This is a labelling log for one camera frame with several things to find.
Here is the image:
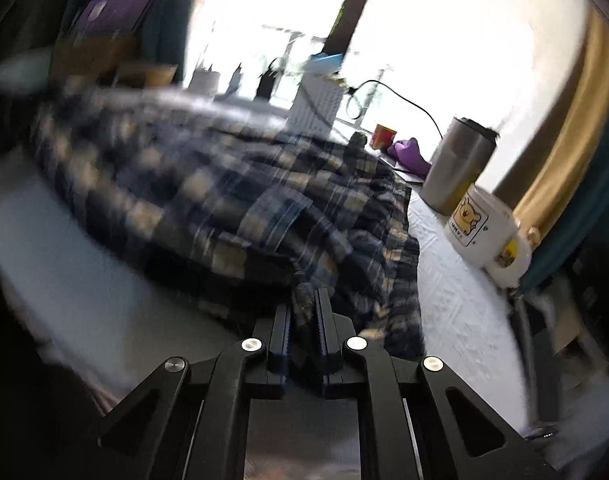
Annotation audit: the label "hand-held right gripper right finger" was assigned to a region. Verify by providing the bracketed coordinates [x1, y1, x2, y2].
[314, 288, 551, 480]

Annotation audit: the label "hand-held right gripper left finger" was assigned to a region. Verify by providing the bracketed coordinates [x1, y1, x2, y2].
[97, 302, 292, 480]

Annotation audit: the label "blue plaid pants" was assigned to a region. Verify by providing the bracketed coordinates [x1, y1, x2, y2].
[32, 85, 426, 361]

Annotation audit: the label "white quilted table cover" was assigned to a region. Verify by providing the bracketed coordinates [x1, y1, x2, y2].
[0, 170, 531, 442]

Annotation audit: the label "white bear print mug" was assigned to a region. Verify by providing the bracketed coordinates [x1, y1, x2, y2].
[444, 185, 535, 287]

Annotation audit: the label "purple cloth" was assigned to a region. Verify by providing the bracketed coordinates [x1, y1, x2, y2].
[387, 137, 432, 178]

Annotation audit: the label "stainless steel tumbler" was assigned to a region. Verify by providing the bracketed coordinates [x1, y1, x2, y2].
[419, 116, 500, 216]

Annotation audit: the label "red and yellow can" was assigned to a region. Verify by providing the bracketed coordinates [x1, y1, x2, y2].
[370, 123, 398, 150]

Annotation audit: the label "white perforated plastic basket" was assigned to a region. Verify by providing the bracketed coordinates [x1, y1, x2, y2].
[287, 75, 346, 139]

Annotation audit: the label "teal curtain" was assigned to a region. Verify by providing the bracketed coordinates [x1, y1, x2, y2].
[148, 0, 201, 86]
[521, 150, 609, 292]

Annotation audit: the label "blue face mask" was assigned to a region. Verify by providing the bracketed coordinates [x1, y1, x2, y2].
[304, 53, 345, 77]

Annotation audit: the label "gold curtain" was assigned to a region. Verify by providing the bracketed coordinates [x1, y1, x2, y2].
[494, 14, 609, 241]

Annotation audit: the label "cardboard box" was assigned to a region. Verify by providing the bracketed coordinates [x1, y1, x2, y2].
[52, 30, 178, 89]

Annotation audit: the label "computer monitor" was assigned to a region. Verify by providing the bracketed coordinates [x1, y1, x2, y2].
[72, 0, 156, 37]

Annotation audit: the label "black cable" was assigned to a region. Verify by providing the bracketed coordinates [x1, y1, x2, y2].
[345, 80, 445, 142]

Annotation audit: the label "dark brown window post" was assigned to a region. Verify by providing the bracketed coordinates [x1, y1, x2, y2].
[328, 0, 386, 57]

